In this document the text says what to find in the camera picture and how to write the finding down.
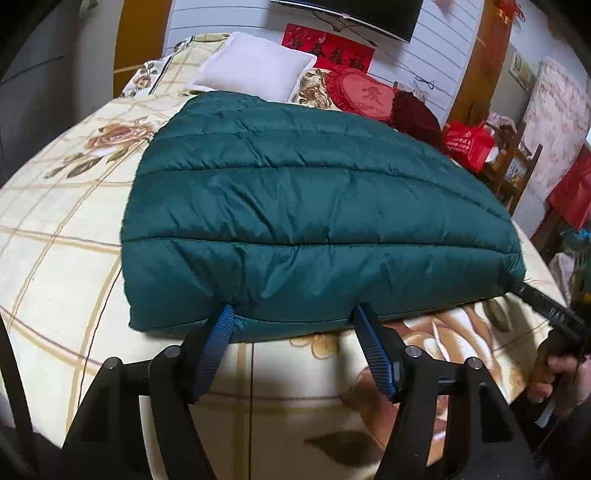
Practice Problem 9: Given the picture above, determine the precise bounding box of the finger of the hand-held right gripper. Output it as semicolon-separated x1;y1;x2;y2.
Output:
510;279;591;344

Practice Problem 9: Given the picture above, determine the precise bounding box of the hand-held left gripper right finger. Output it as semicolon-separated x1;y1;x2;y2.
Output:
353;302;539;480

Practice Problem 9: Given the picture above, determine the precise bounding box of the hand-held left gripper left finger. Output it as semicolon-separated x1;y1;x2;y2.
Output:
60;305;237;480

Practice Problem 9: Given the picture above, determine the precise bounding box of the green puffer jacket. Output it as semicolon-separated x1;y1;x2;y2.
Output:
119;90;527;344

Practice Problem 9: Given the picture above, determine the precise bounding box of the person's right hand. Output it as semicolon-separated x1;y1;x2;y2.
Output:
526;353;591;409

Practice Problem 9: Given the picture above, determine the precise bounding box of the red cloth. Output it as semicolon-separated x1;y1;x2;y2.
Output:
547;154;591;232

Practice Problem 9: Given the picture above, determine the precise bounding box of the wooden chair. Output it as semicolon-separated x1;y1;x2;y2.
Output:
480;108;543;213

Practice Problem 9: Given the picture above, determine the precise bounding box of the floral checked blanket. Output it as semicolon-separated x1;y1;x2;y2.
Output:
0;34;568;480

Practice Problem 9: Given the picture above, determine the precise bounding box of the red bag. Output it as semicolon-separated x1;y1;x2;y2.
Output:
442;120;496;174

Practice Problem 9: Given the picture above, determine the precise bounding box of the floral pink cover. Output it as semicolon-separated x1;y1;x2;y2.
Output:
522;58;591;204

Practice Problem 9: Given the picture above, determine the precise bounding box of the dark red cushion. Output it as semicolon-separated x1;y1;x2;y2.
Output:
390;90;444;148

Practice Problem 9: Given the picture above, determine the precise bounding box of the red heart cushion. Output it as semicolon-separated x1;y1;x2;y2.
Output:
323;67;398;123

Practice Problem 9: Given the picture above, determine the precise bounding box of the white pillow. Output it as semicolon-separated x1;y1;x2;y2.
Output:
187;31;318;103

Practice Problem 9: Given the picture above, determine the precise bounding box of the floral checked pillow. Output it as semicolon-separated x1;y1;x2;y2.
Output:
159;33;232;88

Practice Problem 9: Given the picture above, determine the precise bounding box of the grey wardrobe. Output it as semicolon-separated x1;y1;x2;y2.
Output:
0;0;125;185

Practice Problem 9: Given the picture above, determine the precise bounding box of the red hanging decoration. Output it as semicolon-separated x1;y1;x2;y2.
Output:
494;0;527;21

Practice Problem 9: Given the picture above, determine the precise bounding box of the orange wooden panel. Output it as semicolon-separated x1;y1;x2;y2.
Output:
113;0;174;95

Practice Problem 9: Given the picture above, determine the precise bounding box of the black television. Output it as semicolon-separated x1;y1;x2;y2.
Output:
270;0;424;44

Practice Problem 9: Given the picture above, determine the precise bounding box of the black bed rail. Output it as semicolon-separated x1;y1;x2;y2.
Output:
0;314;38;480

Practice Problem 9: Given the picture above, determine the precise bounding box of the framed wall picture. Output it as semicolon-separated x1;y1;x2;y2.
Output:
508;50;539;90

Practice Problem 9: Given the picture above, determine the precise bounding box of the wooden door frame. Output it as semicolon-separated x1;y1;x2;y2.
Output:
445;0;518;134

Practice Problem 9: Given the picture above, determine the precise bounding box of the red wall poster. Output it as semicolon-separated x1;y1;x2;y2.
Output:
281;23;376;75

